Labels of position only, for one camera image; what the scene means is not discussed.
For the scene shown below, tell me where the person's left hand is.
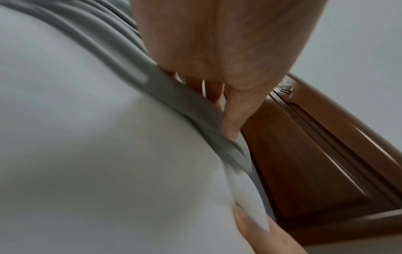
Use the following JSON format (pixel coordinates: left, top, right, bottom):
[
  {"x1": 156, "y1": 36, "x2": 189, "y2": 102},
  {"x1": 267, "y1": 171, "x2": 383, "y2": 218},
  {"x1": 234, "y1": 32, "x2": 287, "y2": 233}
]
[{"x1": 128, "y1": 0, "x2": 329, "y2": 141}]

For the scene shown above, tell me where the person's right hand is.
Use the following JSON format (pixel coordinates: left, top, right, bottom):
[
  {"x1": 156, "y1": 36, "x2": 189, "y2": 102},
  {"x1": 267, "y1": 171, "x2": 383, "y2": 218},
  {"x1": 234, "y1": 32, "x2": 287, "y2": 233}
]
[{"x1": 232, "y1": 205, "x2": 307, "y2": 254}]

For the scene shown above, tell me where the white pillow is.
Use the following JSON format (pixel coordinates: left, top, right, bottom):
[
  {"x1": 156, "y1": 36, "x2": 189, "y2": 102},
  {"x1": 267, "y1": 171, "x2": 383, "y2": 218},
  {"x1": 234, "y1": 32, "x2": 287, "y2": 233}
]
[{"x1": 0, "y1": 5, "x2": 274, "y2": 254}]

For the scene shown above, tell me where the brown wooden headboard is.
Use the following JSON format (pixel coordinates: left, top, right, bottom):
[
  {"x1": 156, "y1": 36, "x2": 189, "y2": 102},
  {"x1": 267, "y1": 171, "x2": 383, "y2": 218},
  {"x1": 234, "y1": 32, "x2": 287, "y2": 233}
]
[{"x1": 240, "y1": 73, "x2": 402, "y2": 246}]

